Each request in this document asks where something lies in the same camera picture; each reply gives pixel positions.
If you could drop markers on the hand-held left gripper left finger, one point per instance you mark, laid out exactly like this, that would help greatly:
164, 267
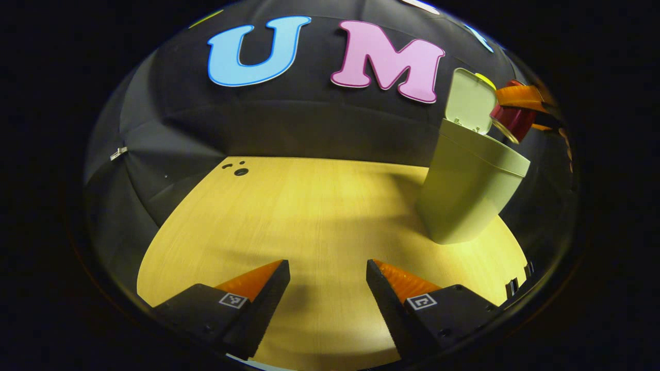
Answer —
263, 309

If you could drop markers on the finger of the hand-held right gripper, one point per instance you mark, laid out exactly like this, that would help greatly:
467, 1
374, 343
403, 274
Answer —
521, 95
544, 127

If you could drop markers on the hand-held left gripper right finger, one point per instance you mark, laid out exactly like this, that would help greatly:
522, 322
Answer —
392, 309

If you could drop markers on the red pop can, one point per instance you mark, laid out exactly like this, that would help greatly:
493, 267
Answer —
515, 118

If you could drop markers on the pale green garbage bin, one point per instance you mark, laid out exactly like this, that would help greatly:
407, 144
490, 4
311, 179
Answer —
464, 190

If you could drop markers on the wooden desktop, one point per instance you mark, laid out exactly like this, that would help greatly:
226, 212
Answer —
319, 216

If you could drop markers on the black desk clamp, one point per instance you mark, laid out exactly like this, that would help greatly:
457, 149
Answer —
510, 287
528, 269

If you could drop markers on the black backdrop cloth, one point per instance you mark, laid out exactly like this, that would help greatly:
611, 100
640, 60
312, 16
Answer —
309, 123

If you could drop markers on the small metal clip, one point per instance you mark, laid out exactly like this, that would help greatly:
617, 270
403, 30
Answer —
118, 153

